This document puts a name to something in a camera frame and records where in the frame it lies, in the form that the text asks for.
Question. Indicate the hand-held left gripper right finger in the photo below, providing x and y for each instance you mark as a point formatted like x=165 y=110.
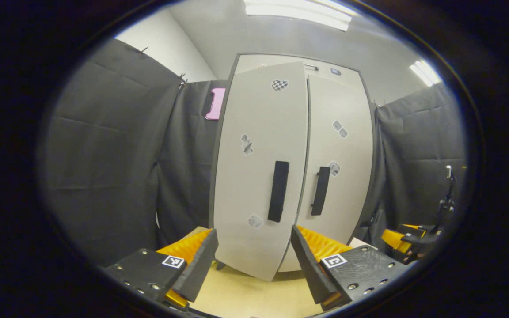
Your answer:
x=309 y=269

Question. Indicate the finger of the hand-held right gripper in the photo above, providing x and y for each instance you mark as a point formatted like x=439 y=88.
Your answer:
x=409 y=226
x=391 y=238

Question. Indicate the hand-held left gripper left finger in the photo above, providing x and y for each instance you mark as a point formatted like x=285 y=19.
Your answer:
x=201 y=265

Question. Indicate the white shoe cabinet door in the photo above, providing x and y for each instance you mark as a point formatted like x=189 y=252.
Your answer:
x=347 y=190
x=254 y=185

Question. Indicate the white shoe cabinet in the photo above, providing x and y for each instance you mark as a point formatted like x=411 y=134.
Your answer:
x=259 y=62

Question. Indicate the ceiling light panel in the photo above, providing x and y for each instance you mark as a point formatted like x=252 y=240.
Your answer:
x=424 y=73
x=298 y=11

